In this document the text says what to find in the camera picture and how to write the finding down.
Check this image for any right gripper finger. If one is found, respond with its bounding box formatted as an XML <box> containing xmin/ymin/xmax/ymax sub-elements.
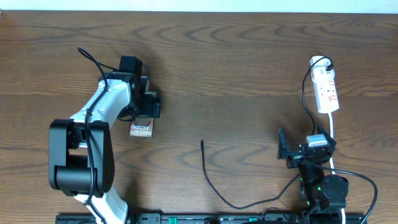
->
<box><xmin>278</xmin><ymin>129</ymin><xmax>288</xmax><ymax>154</ymax></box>
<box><xmin>317</xmin><ymin>123</ymin><xmax>335</xmax><ymax>146</ymax></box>

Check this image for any Galaxy S25 Ultra smartphone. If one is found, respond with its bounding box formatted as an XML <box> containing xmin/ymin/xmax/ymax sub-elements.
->
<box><xmin>129</xmin><ymin>90</ymin><xmax>159</xmax><ymax>139</ymax></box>

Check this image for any black USB charging cable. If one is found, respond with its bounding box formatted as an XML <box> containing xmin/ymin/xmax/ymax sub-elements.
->
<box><xmin>200</xmin><ymin>56</ymin><xmax>335</xmax><ymax>210</ymax></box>

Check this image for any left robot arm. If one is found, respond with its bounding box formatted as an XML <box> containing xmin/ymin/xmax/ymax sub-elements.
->
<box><xmin>49</xmin><ymin>55</ymin><xmax>160</xmax><ymax>224</ymax></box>

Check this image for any white power strip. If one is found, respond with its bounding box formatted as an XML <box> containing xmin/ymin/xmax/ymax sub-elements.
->
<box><xmin>310</xmin><ymin>55</ymin><xmax>340</xmax><ymax>114</ymax></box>

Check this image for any white power strip cord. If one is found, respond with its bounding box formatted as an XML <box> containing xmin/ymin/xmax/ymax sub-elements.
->
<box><xmin>328</xmin><ymin>112</ymin><xmax>346</xmax><ymax>224</ymax></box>

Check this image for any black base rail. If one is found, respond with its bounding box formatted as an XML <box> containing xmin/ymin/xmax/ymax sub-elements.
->
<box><xmin>55</xmin><ymin>212</ymin><xmax>364</xmax><ymax>224</ymax></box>

